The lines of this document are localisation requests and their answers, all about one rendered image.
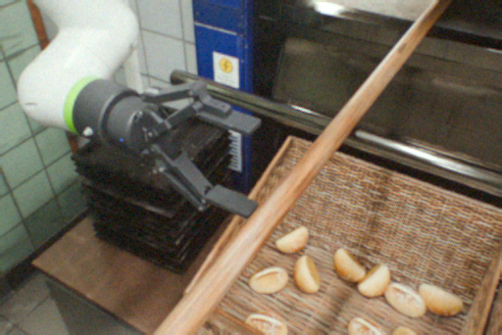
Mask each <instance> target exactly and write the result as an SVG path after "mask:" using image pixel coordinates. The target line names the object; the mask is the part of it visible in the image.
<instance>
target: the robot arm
mask: <svg viewBox="0 0 502 335"><path fill-rule="evenodd" d="M31 1H32V2H34V4H35V5H36V6H38V8H39V9H40V10H42V12H43V13H45V14H46V15H47V16H48V17H49V18H50V19H51V20H52V21H53V23H54V24H56V25H57V27H58V29H59V33H58V34H57V37H56V38H54V41H52V42H51V43H50V45H48V46H47V48H46V49H45V50H44V51H43V52H41V53H40V55H38V56H37V57H36V59H34V60H33V61H32V62H31V63H30V64H29V65H28V66H27V67H26V68H25V70H24V71H23V72H22V75H21V76H20V78H19V83H18V97H19V103H20V104H21V107H23V110H24V111H25V113H26V114H27V115H28V116H29V117H30V118H31V119H32V120H34V121H36V122H37V123H40V124H41V125H44V126H46V127H54V128H61V129H64V130H69V131H71V132H73V133H75V134H78V135H80V136H82V137H85V138H87V139H89V140H90V141H94V142H96V143H98V144H101V145H103V146H105V147H106V148H110V149H112V150H119V149H122V148H125V149H126V150H129V151H131V152H132V153H135V154H142V153H146V154H149V155H151V156H152V158H155V159H156V166H155V167H152V171H153V173H155V174H157V175H158V176H159V177H163V178H164V179H165V180H166V181H168V182H169V183H170V184H171V185H172V187H173V188H175V189H176V191H178V192H179V193H180V194H182V196H183V197H184V198H186V199H187V200H188V201H189V202H190V203H192V204H193V205H194V206H195V207H196V208H198V209H199V211H202V212H204V211H206V209H207V208H209V206H210V205H211V204H213V205H214V206H216V207H217V208H221V209H223V210H224V211H230V212H231V213H233V214H235V215H239V216H241V217H244V218H245V219H249V217H251V215H252V214H254V213H255V211H256V210H257V209H258V208H259V202H257V201H253V200H252V199H249V198H246V197H245V196H242V195H241V194H237V193H235V192H234V191H230V190H229V189H227V188H225V187H223V186H220V185H219V184H217V185H216V187H215V188H214V187H213V185H212V184H210V183H209V181H208V180H207V179H206V177H204V175H203V174H202V173H201V172H200V171H199V169H198V168H197V167H196V166H195V165H194V164H193V163H192V162H191V161H190V160H189V158H187V152H186V151H185V150H184V149H183V148H182V141H181V138H180V136H181V129H180V128H179V127H178V124H179V123H180V122H181V121H184V120H186V119H187V118H190V117H192V116H193V115H197V114H198V113H199V112H200V113H199V119H200V120H202V121H206V122H208V123H211V124H215V125H217V126H218V127H221V128H225V129H227V130H229V131H233V132H235V133H238V134H239V135H244V136H245V137H249V135H251V134H252V132H253V131H255V130H256V129H257V128H259V126H260V125H261V120H260V119H256V118H253V117H251V116H249V115H245V114H242V113H240V112H236V111H235V110H233V109H232V106H231V105H229V104H226V103H224V102H219V101H217V100H215V99H213V98H212V97H211V96H210V95H208V94H207V92H206V88H207V84H206V81H204V80H198V81H192V82H188V83H185V84H178V85H175V86H171V87H168V88H161V87H158V86H152V87H151V88H149V89H147V90H146V91H144V92H142V94H139V93H138V91H135V90H134V89H132V88H130V87H125V86H124V85H121V84H117V83H116V82H114V81H111V77H113V75H114V73H116V71H117V70H118V69H119V68H120V66H121V65H122V64H124V63H125V61H126V60H127V58H128V57H130V56H131V54H132V53H133V52H134V50H135V48H136V47H137V45H138V44H137V43H138V40H139V26H138V22H137V18H136V16H135V15H134V14H133V12H132V10H131V9H130V8H129V7H128V6H127V5H126V4H125V3H124V2H123V1H121V0H31ZM187 98H192V99H193V101H194V102H192V103H191V104H189V105H186V106H185V107H184V108H182V109H180V110H178V111H177V112H174V113H173V114H172V115H168V114H167V113H166V112H165V111H164V110H163V108H161V107H159V106H158V105H160V104H164V103H168V102H172V101H179V100H183V99H187ZM201 111H203V112H201ZM175 154H179V157H178V158H176V159H175V160H174V161H172V160H171V159H170V158H171V157H172V156H174V155H175ZM205 190H206V191H207V192H206V191H205Z"/></svg>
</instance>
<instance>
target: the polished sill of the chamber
mask: <svg viewBox="0 0 502 335"><path fill-rule="evenodd" d="M279 20H280V21H286V22H289V23H292V24H301V25H304V26H306V27H313V28H316V29H319V30H325V31H329V32H332V33H335V34H342V35H345V36H349V37H355V38H358V39H361V40H368V41H371V42H373V43H376V44H383V45H386V46H389V47H395V46H396V44H397V43H399V42H400V40H401V39H402V38H403V36H404V35H405V34H406V33H407V31H408V30H409V29H411V27H412V25H414V23H415V22H413V21H410V20H402V19H399V18H395V17H391V16H385V15H381V14H377V13H370V12H367V11H363V10H356V9H353V8H349V7H342V6H338V5H334V4H331V3H324V2H320V1H317V0H285V1H283V2H282V3H281V4H280V14H279ZM413 52H415V53H422V54H425V55H428V56H431V57H437V58H441V59H444V60H450V61H453V62H457V63H463V64H466V65H469V66H477V67H480V68H483V69H489V70H493V71H496V72H502V39H499V38H495V37H492V38H491V37H488V36H484V35H480V34H473V33H469V32H466V31H460V30H456V29H452V28H445V27H442V26H438V25H432V26H431V29H429V30H428V32H427V34H426V35H425V37H424V38H423V39H421V42H420V43H419V44H418V45H417V47H416V48H415V49H414V51H413Z"/></svg>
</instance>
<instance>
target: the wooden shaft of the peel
mask: <svg viewBox="0 0 502 335"><path fill-rule="evenodd" d="M451 1H452V0H434V1H432V4H431V5H429V6H428V8H427V9H426V10H425V12H424V13H423V14H422V15H421V17H420V18H419V19H418V20H417V21H416V22H415V23H414V25H412V27H411V29H409V30H408V31H407V33H406V34H405V35H404V36H403V38H402V39H401V40H400V42H399V43H397V44H396V46H395V47H394V48H393V50H391V52H390V53H389V54H388V55H387V57H386V58H385V59H384V60H383V61H382V63H381V64H379V67H378V68H376V70H375V71H374V72H373V74H371V76H370V77H369V78H368V79H367V81H366V82H365V83H364V84H363V85H362V87H361V88H359V91H357V92H356V93H355V95H354V96H353V97H352V98H351V99H350V101H348V103H347V104H346V105H345V107H344V108H342V110H341V112H339V113H338V115H337V116H336V117H335V119H334V120H333V121H332V122H331V123H330V124H329V125H328V127H327V128H326V129H325V131H323V132H322V134H321V135H320V136H319V138H318V139H317V140H316V141H315V142H314V144H313V145H312V146H311V147H310V148H309V149H308V151H306V153H305V155H303V156H302V158H301V159H300V160H299V161H298V163H297V164H296V165H295V166H294V167H293V168H292V170H291V171H290V172H289V173H288V174H287V175H286V176H285V178H284V179H283V180H282V181H281V183H280V184H279V185H278V186H277V187H276V189H275V190H274V191H273V192H272V194H270V195H269V198H267V199H266V201H265V202H264V203H263V204H262V206H261V207H260V208H259V209H258V210H257V211H256V213H254V214H253V215H252V217H250V218H249V220H248V221H247V222H246V223H245V225H244V226H243V227H242V228H241V230H239V232H238V233H237V234H236V235H235V237H233V238H232V241H230V242H229V243H228V245H227V246H226V247H225V249H224V250H223V251H222V252H221V253H220V254H219V256H218V257H217V258H216V260H215V261H213V262H212V264H211V265H210V266H209V268H208V269H207V270H206V271H205V273H204V274H202V276H201V277H200V278H199V280H198V281H196V283H195V285H193V286H192V288H191V289H190V290H189V291H188V293H187V294H186V295H185V296H184V298H183V299H181V301H180V302H179V303H178V305H177V306H176V307H175V308H174V309H173V310H172V312H171V313H170V314H169V315H168V317H167V318H166V319H165V320H164V322H163V323H161V325H160V326H159V327H158V329H157V330H155V332H154V334H152V335H195V333H197V332H198V329H200V328H201V326H202V325H203V323H204V322H205V320H206V319H208V318H209V315H211V313H212V311H213V310H214V309H215V308H216V306H217V305H218V304H219V302H220V301H221V300H222V298H223V297H224V296H225V295H226V293H227V292H228V290H229V289H230V288H231V287H232V285H233V284H234V283H235V281H236V280H237V279H238V277H239V276H240V275H241V274H242V272H243V270H245V267H247V266H248V265H249V264H250V263H251V261H252V260H253V258H255V257H256V254H258V253H259V251H260V250H261V248H262V247H263V245H264V244H266V241H268V240H269V237H271V235H272V234H273V233H274V231H275V230H276V228H277V227H278V225H279V224H281V221H282V220H283V219H284V218H285V216H286V215H288V212H289V211H291V209H292V208H293V206H294V205H295V203H296V202H297V201H298V199H299V198H301V196H302V194H303V193H304V192H305V191H306V189H307V188H308V186H309V185H310V184H311V183H312V181H313V180H314V179H315V177H316V176H317V175H318V174H319V172H320V171H321V170H322V168H323V167H324V166H325V164H326V163H327V162H328V160H329V159H330V158H331V156H332V155H333V154H334V152H335V151H336V150H337V149H338V147H339V146H340V145H341V143H342V142H343V141H344V140H345V138H346V137H347V136H348V134H349V133H350V132H351V131H352V129H353V128H354V127H355V125H356V124H357V123H358V121H359V120H360V119H361V117H362V116H363V115H364V114H365V112H366V111H367V110H368V109H369V107H370V106H371V104H372V103H373V102H374V101H375V100H376V98H377V97H378V94H380V93H381V91H382V90H383V88H384V87H385V85H386V84H388V83H389V80H391V78H392V77H393V76H394V75H395V74H396V72H397V71H399V68H401V66H402V65H403V63H404V62H405V61H407V58H408V57H409V56H410V54H411V53H412V52H413V51H414V49H415V48H416V47H417V45H418V44H419V43H420V42H421V39H423V38H424V37H425V35H426V34H427V32H428V30H429V29H431V26H432V25H434V23H435V22H436V20H437V19H438V18H439V16H440V15H442V12H443V11H444V10H445V9H446V7H447V6H448V5H449V4H450V2H451Z"/></svg>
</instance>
